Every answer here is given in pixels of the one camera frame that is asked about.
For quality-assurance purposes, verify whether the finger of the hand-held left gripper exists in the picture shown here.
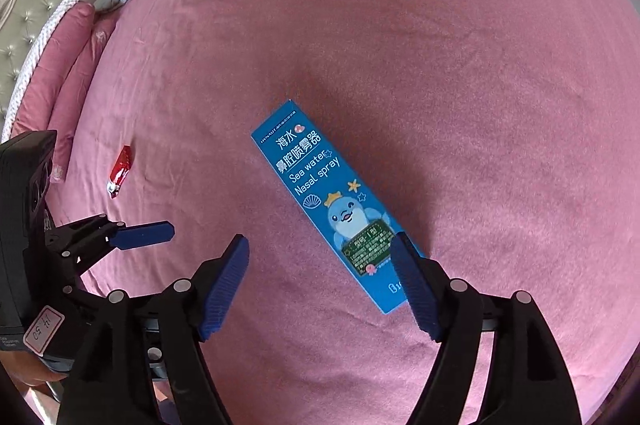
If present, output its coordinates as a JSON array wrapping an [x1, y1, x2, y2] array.
[[47, 270, 108, 321], [44, 215, 176, 276]]

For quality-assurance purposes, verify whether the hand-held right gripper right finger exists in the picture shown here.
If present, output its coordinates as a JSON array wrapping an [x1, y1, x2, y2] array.
[[390, 232, 583, 425]]

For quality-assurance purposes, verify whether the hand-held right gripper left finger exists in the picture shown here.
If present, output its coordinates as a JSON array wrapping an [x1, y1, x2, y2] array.
[[57, 235, 250, 425]]

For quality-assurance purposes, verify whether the blue cardboard box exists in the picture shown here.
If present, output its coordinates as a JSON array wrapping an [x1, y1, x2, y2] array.
[[251, 100, 427, 316]]

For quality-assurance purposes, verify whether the person's left forearm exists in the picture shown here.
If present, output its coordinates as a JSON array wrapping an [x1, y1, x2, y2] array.
[[7, 350, 68, 388]]

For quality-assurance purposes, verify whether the red candy wrapper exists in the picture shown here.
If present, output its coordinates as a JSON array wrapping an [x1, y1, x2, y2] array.
[[106, 145, 134, 198]]

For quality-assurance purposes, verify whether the plain pink pillow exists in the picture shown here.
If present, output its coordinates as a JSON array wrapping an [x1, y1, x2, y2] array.
[[47, 12, 121, 186]]

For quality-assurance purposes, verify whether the pink bed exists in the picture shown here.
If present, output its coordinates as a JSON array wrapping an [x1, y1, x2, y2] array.
[[10, 0, 640, 425]]

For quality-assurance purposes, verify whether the pink pillow white rope trim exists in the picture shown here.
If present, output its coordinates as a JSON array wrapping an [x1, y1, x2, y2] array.
[[2, 0, 96, 141]]

